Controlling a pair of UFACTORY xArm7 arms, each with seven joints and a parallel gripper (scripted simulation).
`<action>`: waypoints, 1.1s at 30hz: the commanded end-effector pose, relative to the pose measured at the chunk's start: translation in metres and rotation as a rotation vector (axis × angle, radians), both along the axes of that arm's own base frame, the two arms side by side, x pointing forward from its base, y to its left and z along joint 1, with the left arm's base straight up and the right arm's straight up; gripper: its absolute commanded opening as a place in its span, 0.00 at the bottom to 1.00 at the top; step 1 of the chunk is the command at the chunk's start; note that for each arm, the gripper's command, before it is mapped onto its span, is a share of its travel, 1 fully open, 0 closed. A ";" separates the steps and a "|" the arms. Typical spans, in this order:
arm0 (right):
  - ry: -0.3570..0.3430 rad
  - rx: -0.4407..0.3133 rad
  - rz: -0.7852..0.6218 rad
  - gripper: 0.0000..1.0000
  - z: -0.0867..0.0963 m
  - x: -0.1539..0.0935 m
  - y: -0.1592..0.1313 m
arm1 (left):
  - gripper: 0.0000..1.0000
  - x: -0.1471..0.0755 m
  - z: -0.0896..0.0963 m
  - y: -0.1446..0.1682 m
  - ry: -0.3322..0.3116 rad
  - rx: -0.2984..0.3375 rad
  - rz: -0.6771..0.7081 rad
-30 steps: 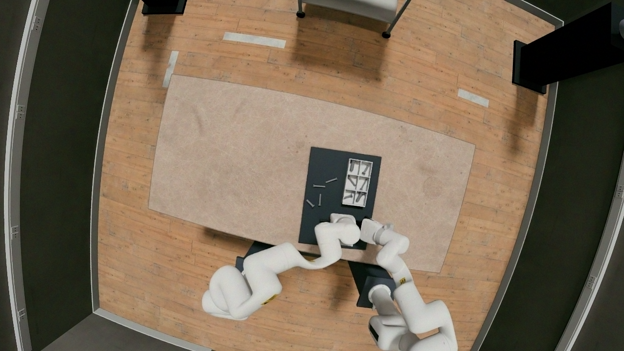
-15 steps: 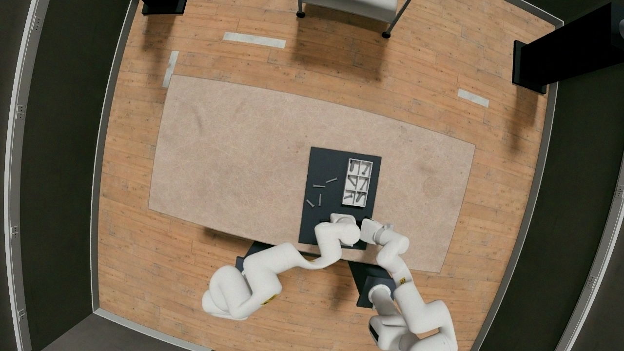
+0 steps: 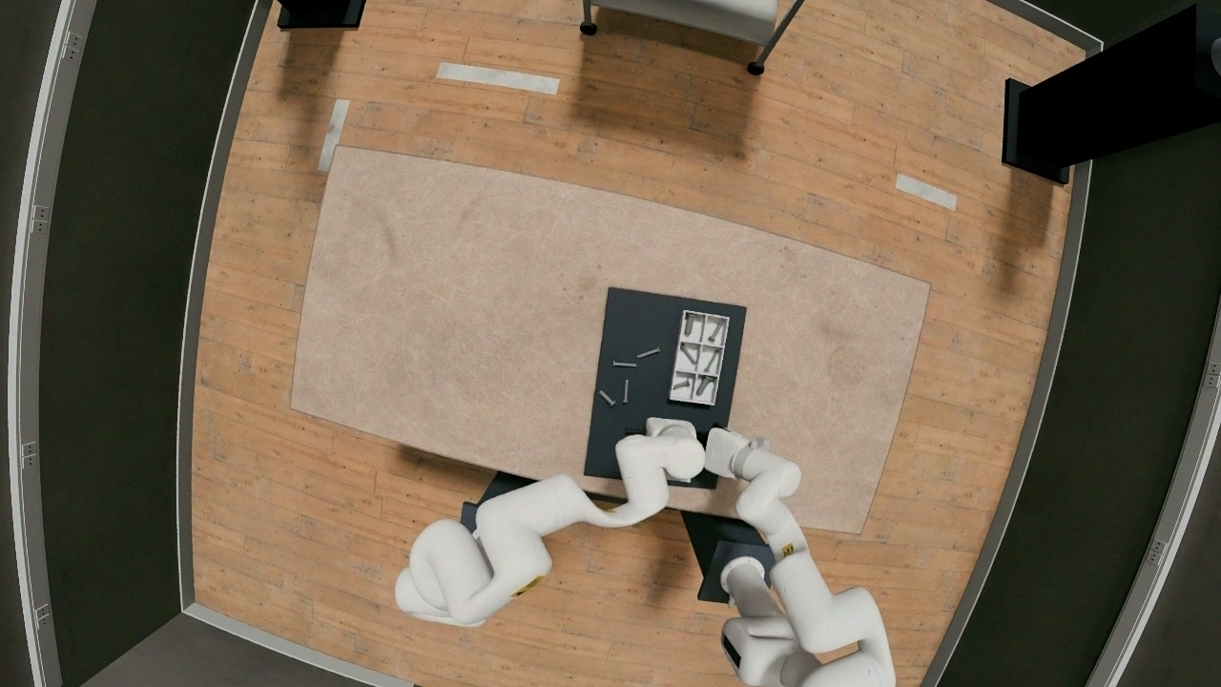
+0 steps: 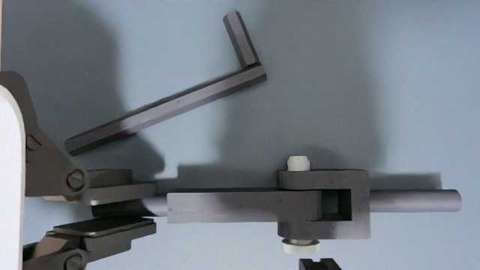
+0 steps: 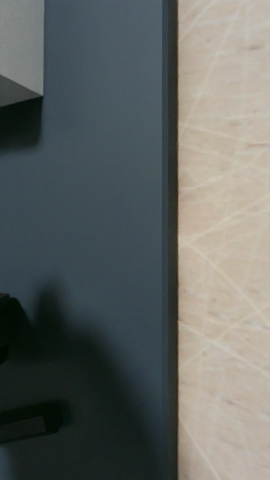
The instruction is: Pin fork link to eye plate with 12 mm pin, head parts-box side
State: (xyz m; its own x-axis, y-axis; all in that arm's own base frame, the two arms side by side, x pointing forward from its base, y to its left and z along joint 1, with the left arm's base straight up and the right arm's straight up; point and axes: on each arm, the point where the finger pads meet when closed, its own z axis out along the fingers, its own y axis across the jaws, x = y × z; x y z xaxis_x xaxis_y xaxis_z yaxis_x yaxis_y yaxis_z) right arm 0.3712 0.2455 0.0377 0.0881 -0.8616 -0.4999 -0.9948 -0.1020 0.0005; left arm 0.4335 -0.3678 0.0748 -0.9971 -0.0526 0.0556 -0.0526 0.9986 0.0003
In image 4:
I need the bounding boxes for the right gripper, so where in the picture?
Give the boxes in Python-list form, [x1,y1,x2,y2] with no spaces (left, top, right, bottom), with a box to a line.
[0,70,157,270]

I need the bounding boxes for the white clevis pin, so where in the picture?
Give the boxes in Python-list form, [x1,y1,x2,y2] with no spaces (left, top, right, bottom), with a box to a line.
[281,156,320,254]

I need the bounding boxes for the black l-shaped hex key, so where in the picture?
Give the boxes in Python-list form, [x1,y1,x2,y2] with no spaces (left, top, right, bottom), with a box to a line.
[64,11,267,157]

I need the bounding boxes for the dark grey clevis fork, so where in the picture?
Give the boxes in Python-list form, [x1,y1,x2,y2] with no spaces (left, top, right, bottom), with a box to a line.
[276,169,462,240]

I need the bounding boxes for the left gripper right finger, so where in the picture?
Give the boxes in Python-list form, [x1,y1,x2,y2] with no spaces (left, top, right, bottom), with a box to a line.
[317,258,342,270]

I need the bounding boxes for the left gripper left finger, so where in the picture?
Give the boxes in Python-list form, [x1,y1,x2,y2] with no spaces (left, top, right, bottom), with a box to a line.
[298,258,322,270]

